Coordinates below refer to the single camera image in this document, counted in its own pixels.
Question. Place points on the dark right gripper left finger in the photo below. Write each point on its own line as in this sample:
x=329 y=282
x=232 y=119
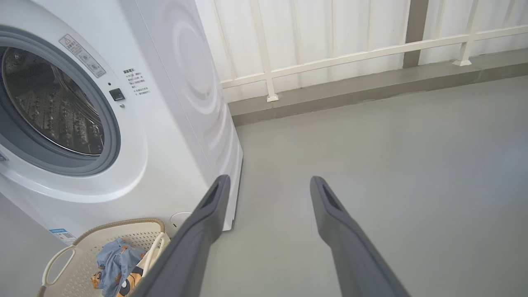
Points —
x=181 y=255

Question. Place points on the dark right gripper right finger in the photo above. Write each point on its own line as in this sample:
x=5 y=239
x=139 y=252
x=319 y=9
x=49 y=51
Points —
x=354 y=255

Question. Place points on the cream and orange garment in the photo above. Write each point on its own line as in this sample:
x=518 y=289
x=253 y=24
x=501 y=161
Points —
x=130 y=282

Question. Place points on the blue patterned garment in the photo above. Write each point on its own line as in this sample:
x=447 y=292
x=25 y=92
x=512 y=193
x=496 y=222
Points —
x=115 y=258

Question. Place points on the white front-load washing machine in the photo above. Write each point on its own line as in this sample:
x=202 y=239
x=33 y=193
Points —
x=165 y=123

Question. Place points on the grey rubber door gasket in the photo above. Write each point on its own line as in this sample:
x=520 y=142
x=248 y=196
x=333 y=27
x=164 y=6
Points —
x=108 y=136

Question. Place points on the black door latch socket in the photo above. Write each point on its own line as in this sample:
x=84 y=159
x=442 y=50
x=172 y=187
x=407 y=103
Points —
x=116 y=94

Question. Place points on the stainless steel washing machine drum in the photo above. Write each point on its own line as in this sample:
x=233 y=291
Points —
x=49 y=103

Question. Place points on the round filter cover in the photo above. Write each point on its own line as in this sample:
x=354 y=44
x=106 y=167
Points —
x=178 y=220

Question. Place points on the cream basket with brown rim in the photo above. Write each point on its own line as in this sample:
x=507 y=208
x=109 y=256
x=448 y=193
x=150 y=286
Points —
x=78 y=264

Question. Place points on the blue energy label sticker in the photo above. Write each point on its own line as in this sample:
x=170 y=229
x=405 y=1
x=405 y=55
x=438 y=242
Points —
x=62 y=236

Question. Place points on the grey concrete curb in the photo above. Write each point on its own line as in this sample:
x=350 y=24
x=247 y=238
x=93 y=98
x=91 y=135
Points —
x=371 y=90

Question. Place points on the printed text label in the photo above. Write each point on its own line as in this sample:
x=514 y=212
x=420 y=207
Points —
x=138 y=82

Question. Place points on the white metal railing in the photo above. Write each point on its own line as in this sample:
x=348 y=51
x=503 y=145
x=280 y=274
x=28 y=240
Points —
x=330 y=62

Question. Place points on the grey warning sticker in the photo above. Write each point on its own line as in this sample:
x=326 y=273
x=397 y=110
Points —
x=82 y=55

